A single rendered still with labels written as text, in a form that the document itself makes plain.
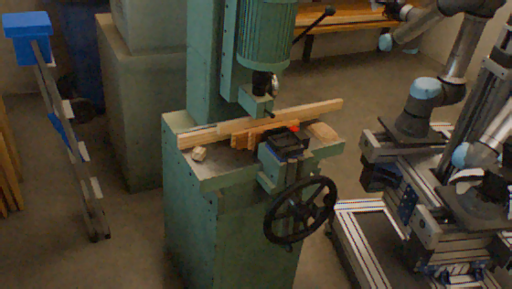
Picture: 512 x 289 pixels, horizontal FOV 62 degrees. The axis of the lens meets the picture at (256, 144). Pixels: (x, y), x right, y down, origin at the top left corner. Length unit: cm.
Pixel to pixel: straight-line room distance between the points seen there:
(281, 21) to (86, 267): 157
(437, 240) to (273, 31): 90
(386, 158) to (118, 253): 141
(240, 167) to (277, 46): 41
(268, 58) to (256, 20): 12
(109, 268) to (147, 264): 18
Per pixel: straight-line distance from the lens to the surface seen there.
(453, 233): 165
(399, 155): 198
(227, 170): 140
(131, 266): 230
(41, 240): 251
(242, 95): 153
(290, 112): 161
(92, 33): 305
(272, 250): 183
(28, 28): 181
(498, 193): 109
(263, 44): 133
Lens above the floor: 178
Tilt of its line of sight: 35 degrees down
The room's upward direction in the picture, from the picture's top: 7 degrees clockwise
